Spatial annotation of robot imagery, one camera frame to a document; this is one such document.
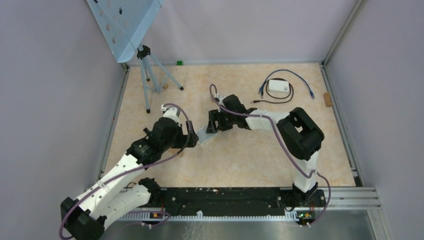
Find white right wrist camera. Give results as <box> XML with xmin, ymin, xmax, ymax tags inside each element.
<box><xmin>212</xmin><ymin>93</ymin><xmax>226</xmax><ymax>104</ymax></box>

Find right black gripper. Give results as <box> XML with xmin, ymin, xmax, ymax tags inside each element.
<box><xmin>206</xmin><ymin>107</ymin><xmax>237</xmax><ymax>134</ymax></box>

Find white power adapter box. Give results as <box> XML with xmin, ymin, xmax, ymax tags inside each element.
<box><xmin>268</xmin><ymin>79</ymin><xmax>290</xmax><ymax>93</ymax></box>

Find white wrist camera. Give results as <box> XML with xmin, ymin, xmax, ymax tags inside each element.
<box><xmin>161</xmin><ymin>104</ymin><xmax>181</xmax><ymax>125</ymax></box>
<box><xmin>212</xmin><ymin>93</ymin><xmax>226</xmax><ymax>104</ymax></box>

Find white slotted cable duct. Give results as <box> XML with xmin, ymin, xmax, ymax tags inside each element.
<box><xmin>118</xmin><ymin>211</ymin><xmax>299</xmax><ymax>222</ymax></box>

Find black power cable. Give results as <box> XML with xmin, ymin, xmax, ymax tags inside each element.
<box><xmin>253</xmin><ymin>78</ymin><xmax>295</xmax><ymax>105</ymax></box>

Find blue perforated metal panel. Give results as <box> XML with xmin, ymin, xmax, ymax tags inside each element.
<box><xmin>87</xmin><ymin>0</ymin><xmax>164</xmax><ymax>63</ymax></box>

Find grey network switch box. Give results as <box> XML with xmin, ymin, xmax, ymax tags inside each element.
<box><xmin>195</xmin><ymin>125</ymin><xmax>218</xmax><ymax>145</ymax></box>

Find blue tripod stand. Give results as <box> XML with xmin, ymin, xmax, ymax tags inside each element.
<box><xmin>135</xmin><ymin>44</ymin><xmax>184</xmax><ymax>114</ymax></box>

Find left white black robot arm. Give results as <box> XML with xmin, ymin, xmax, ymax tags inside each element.
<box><xmin>59</xmin><ymin>116</ymin><xmax>199</xmax><ymax>240</ymax></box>

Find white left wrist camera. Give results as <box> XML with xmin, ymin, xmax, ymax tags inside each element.
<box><xmin>161</xmin><ymin>104</ymin><xmax>181</xmax><ymax>125</ymax></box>

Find wooden block at right edge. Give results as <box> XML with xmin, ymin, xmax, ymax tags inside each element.
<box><xmin>323</xmin><ymin>92</ymin><xmax>333</xmax><ymax>108</ymax></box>

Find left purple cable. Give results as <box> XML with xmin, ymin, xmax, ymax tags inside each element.
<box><xmin>58</xmin><ymin>103</ymin><xmax>193</xmax><ymax>240</ymax></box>

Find blue ethernet cable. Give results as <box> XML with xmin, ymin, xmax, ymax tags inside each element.
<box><xmin>258</xmin><ymin>69</ymin><xmax>316</xmax><ymax>100</ymax></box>

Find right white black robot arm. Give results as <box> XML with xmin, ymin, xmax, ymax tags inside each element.
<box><xmin>203</xmin><ymin>93</ymin><xmax>325</xmax><ymax>206</ymax></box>

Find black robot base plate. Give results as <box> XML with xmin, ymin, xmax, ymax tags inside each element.
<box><xmin>144</xmin><ymin>187</ymin><xmax>327</xmax><ymax>217</ymax></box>

